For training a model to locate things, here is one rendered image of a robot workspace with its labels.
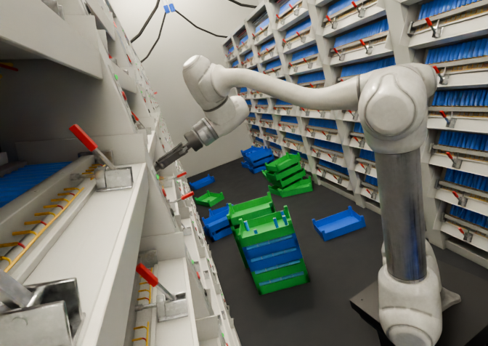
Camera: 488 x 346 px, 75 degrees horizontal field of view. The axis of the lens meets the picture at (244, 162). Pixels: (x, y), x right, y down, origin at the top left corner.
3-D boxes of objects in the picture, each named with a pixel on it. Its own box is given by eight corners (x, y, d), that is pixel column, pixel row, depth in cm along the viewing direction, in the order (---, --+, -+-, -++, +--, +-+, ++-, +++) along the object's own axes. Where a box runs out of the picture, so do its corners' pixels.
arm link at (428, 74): (362, 66, 92) (354, 74, 81) (433, 50, 83) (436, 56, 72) (368, 109, 96) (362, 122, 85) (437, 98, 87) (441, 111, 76)
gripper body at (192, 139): (190, 127, 116) (170, 142, 115) (192, 129, 108) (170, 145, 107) (202, 144, 118) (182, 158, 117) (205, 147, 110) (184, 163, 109)
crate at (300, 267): (301, 251, 195) (297, 239, 193) (306, 270, 175) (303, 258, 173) (254, 263, 198) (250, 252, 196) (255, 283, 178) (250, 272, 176)
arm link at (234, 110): (213, 133, 121) (195, 106, 113) (245, 110, 122) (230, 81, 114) (223, 144, 112) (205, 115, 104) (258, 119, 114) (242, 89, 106)
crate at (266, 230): (290, 216, 189) (286, 204, 187) (295, 232, 169) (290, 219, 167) (242, 230, 192) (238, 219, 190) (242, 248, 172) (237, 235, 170)
